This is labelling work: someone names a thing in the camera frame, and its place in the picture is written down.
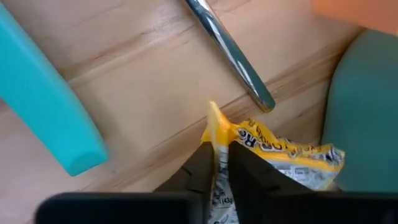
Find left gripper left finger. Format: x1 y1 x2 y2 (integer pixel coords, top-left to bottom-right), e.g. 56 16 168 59
154 142 215 224

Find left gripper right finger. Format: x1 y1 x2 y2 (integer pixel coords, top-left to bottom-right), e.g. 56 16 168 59
228 141 313 224

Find yellow ramen packet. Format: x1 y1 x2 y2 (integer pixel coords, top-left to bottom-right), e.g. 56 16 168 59
200 101 346 224

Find spoon with green handle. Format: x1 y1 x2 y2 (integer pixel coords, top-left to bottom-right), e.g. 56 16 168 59
0 2 109 177

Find plain silver spoon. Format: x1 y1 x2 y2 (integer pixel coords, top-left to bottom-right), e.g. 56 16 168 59
185 0 276 113

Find teal plastic bin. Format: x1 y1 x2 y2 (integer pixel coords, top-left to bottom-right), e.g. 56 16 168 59
322 29 398 192

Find orange plastic bin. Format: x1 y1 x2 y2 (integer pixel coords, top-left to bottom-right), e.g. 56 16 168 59
313 0 398 35

